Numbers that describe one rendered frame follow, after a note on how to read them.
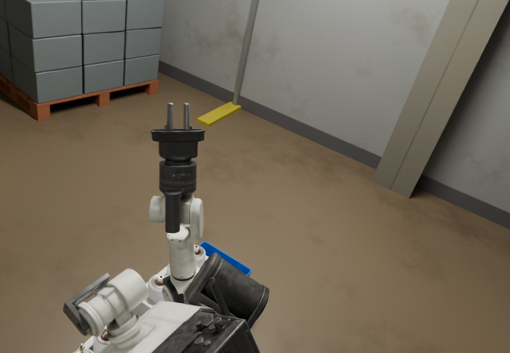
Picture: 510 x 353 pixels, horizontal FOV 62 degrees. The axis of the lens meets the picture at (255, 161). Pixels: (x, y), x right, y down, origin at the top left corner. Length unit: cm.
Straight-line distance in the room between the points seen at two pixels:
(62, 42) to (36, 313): 184
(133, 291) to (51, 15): 256
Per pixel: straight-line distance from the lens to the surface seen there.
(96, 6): 332
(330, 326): 224
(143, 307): 191
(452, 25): 300
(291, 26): 352
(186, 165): 101
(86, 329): 80
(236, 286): 92
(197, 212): 102
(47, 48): 323
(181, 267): 115
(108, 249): 235
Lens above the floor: 167
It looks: 32 degrees down
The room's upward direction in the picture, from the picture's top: 14 degrees clockwise
